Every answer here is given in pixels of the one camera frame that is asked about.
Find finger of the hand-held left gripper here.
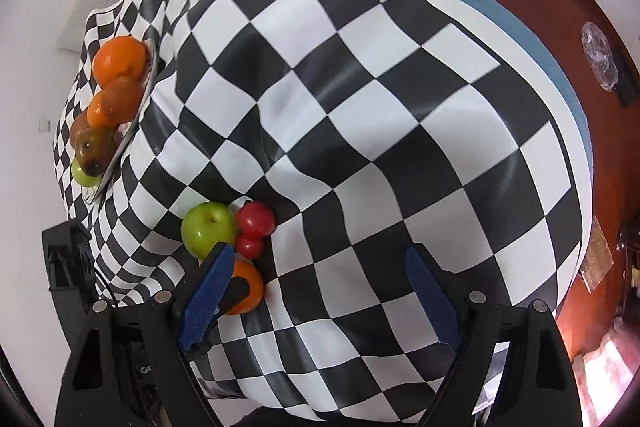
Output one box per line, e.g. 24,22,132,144
220,277,254,316

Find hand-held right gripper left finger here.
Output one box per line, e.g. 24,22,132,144
54,243,236,427

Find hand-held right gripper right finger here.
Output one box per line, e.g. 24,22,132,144
404,244,586,427

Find red cherry tomato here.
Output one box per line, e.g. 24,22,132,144
235,201,276,239
235,234,265,259

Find large green apple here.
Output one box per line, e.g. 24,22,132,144
180,202,237,260

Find small green apple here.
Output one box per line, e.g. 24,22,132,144
71,157,101,188

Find red apple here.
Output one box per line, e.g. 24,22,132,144
69,112,93,148
75,127,120,175

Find floral oval tray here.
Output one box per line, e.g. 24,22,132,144
82,38,162,206

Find dark orange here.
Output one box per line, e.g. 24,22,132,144
102,77,147,124

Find large orange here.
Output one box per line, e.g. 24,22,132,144
92,36,150,88

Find person's dark clothed legs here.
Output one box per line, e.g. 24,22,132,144
235,407,326,427

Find tan textured board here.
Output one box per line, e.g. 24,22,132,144
580,216,615,294

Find black white checkered cloth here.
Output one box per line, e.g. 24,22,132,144
52,0,596,425

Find black flat object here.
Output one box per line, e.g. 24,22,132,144
617,67,640,108

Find clear plastic bag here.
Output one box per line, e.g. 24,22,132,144
580,22,621,92

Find blue bed sheet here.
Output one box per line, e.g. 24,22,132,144
295,0,596,188

